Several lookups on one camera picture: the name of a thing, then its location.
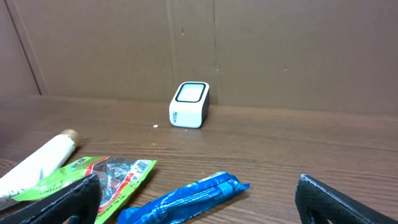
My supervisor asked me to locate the green snack bag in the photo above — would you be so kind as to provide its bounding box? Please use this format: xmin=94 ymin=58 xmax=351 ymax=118
xmin=13 ymin=156 xmax=157 ymax=224

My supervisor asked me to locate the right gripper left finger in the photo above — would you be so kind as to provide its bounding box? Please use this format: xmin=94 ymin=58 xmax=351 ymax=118
xmin=1 ymin=174 xmax=102 ymax=224

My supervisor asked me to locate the blue snack packet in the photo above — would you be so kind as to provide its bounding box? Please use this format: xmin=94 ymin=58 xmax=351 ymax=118
xmin=117 ymin=170 xmax=250 ymax=224

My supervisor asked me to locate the white barcode scanner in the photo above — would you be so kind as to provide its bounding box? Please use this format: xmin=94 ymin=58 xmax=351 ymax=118
xmin=169 ymin=82 xmax=210 ymax=129

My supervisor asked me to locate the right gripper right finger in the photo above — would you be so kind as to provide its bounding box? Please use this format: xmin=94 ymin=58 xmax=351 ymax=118
xmin=295 ymin=174 xmax=397 ymax=224

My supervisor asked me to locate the white tube with gold cap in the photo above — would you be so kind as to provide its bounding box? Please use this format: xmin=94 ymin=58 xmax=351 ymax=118
xmin=1 ymin=129 xmax=81 ymax=210

